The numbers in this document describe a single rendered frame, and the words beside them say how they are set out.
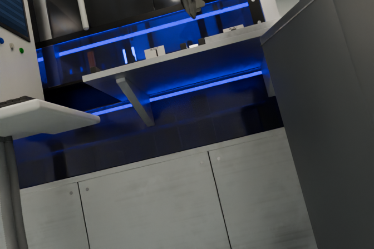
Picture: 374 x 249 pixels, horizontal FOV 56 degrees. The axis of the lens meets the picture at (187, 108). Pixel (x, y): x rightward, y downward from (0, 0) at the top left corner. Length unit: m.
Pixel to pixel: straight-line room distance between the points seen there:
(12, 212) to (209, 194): 0.71
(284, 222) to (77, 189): 0.83
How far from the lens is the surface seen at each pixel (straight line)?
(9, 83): 1.37
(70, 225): 1.57
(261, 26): 1.13
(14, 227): 1.42
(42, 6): 1.75
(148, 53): 1.50
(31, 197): 1.63
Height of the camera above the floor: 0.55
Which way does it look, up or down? 8 degrees up
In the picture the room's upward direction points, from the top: 13 degrees counter-clockwise
